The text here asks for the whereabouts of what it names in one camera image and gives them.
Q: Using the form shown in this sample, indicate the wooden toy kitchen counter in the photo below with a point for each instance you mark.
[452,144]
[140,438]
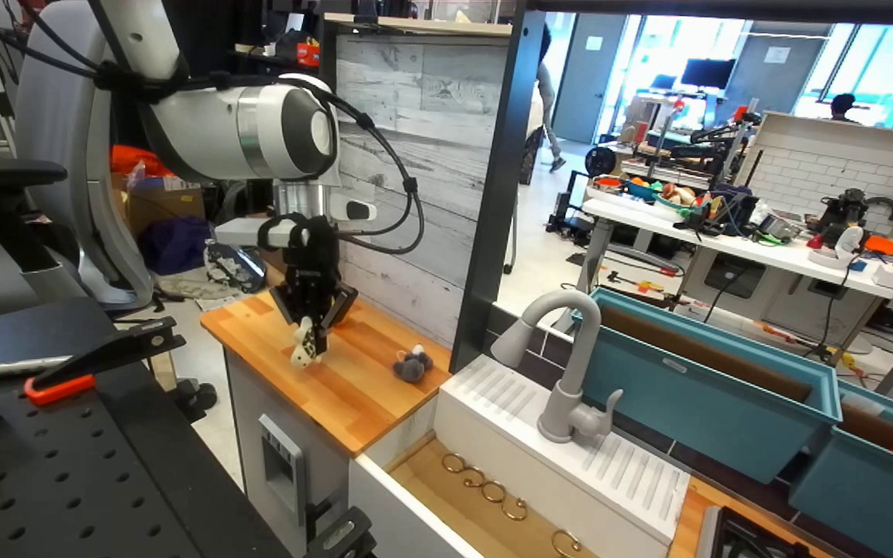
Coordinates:
[364,387]

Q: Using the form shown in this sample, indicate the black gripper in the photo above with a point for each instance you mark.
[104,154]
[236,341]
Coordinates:
[306,248]

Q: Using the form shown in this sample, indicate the person with dark hair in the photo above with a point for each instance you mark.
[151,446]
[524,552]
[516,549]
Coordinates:
[842,103]

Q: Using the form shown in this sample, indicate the teal storage bin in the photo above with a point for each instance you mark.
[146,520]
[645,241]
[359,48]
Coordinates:
[695,414]
[860,496]

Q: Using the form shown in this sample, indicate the computer monitor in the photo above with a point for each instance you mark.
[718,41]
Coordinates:
[709,73]

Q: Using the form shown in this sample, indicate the white toy sink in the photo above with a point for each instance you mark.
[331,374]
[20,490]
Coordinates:
[610,466]

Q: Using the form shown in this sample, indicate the small grey black toy pot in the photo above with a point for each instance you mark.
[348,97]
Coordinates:
[413,364]

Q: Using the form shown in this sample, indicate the white grid panel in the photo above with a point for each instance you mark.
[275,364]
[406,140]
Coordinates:
[837,160]

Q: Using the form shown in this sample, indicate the black perforated board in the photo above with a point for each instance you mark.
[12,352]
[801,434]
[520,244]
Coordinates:
[83,484]

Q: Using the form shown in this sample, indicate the black stove grate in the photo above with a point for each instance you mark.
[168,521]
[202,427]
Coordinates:
[745,538]

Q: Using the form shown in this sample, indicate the whitewashed wood wall panel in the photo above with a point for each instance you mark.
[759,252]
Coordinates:
[426,135]

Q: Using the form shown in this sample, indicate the black caster wheel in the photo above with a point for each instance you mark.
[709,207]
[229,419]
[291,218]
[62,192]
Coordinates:
[192,398]

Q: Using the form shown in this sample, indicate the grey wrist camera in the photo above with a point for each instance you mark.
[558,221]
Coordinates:
[239,233]

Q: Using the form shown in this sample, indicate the grey toy faucet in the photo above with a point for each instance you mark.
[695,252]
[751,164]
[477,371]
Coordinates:
[570,405]

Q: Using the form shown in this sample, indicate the green white tortoise doll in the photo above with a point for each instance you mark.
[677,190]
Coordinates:
[303,352]

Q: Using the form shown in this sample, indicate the white workshop table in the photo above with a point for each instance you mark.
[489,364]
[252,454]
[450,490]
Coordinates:
[736,246]

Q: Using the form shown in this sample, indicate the orange cloth bundle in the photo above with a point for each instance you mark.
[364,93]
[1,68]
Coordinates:
[137,160]

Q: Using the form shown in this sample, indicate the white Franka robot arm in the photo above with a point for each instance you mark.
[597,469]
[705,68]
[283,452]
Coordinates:
[229,128]

